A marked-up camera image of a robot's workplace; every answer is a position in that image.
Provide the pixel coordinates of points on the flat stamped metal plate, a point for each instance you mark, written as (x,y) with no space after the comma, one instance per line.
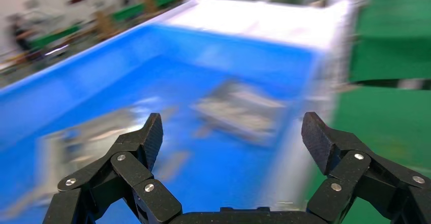
(239,114)

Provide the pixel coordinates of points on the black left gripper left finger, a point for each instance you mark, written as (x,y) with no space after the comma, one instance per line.
(128,168)

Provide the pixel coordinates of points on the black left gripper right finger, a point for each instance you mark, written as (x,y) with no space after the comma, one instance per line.
(350,168)

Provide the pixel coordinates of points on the grey tape strip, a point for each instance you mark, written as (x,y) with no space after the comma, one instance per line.
(204,131)
(171,164)

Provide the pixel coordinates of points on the stamped sheet metal plate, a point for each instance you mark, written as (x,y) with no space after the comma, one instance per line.
(84,138)

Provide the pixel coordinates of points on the blue plastic bin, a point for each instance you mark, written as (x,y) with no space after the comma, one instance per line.
(202,67)

